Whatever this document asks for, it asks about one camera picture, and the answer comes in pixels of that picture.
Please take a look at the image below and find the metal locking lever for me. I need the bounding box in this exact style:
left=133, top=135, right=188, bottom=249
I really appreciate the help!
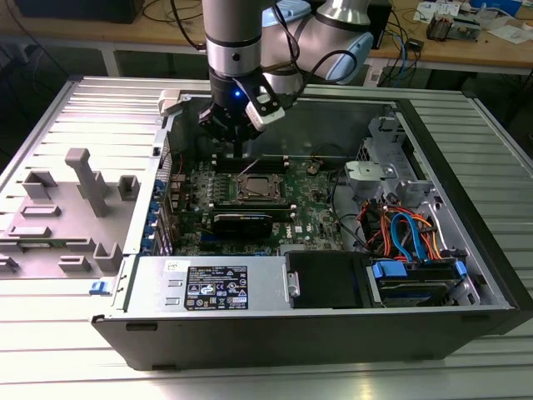
left=238, top=158, right=262, bottom=177

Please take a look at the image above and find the silver CPU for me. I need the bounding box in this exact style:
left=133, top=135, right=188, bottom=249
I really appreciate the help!
left=246, top=178, right=271, bottom=196

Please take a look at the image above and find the metal socket cover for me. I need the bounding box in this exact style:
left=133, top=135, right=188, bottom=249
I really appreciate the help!
left=236, top=173, right=285, bottom=202

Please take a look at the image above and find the CPU socket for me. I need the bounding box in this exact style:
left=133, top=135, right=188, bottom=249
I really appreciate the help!
left=235, top=172, right=288, bottom=202

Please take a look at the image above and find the beige case latch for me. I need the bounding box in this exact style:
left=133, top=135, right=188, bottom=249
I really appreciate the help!
left=157, top=88, right=187, bottom=117

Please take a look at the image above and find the silver rear port block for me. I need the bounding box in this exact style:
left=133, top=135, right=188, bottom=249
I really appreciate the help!
left=167, top=173, right=189, bottom=212

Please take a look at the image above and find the black graphics card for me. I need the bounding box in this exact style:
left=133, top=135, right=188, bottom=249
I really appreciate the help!
left=211, top=212, right=276, bottom=242

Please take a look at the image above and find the green motherboard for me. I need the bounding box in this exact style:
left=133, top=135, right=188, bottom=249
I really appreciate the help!
left=165, top=154, right=360, bottom=258

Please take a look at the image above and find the wooden desk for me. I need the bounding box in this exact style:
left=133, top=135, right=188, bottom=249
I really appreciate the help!
left=0, top=0, right=533, bottom=78

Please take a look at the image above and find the black box on desk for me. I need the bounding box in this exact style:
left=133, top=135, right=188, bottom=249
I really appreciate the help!
left=15, top=0, right=146, bottom=25

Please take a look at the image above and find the black tower box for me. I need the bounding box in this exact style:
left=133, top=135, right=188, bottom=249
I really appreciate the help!
left=368, top=0, right=393, bottom=51

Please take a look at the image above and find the silver power supply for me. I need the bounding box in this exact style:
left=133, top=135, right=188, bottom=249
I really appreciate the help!
left=123, top=254, right=289, bottom=314

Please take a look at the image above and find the grey parts rack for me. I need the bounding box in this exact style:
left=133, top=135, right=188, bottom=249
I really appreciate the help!
left=0, top=147, right=142, bottom=281

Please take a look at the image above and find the silver metal drive cage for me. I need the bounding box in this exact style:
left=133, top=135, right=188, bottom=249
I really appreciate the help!
left=344, top=115, right=486, bottom=308

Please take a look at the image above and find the copper coil part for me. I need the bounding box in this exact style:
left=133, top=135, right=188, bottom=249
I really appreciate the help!
left=426, top=11, right=456, bottom=42

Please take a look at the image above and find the white paper sheet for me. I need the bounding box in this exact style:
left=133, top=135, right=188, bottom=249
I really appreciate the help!
left=486, top=23, right=533, bottom=45
left=416, top=0, right=461, bottom=23

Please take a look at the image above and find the black PC case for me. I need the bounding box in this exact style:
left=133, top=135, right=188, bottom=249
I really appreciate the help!
left=90, top=88, right=533, bottom=373

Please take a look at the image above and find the grey electronic device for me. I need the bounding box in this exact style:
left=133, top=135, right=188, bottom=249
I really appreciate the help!
left=451, top=14, right=491, bottom=42

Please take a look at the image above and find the hard disk in blue carrier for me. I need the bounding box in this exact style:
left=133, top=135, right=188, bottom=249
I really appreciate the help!
left=371, top=257, right=469, bottom=288

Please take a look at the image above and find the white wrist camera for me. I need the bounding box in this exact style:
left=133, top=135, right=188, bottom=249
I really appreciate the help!
left=244, top=92, right=289, bottom=129

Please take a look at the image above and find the black camera cable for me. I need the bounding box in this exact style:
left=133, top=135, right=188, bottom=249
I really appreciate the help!
left=266, top=0, right=360, bottom=103

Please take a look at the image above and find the black wire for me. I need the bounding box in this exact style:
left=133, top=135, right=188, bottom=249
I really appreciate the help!
left=330, top=172, right=367, bottom=253

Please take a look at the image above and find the grey metal bracket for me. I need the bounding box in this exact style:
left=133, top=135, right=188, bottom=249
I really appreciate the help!
left=343, top=160, right=383, bottom=202

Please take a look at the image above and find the silver metal handle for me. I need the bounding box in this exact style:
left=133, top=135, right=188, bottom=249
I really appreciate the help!
left=282, top=269, right=301, bottom=298

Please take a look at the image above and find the blue wire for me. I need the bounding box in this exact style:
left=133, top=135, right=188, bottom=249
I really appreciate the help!
left=390, top=211, right=426, bottom=263

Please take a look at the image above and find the orange wire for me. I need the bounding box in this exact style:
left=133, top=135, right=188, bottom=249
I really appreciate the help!
left=381, top=206, right=447, bottom=263

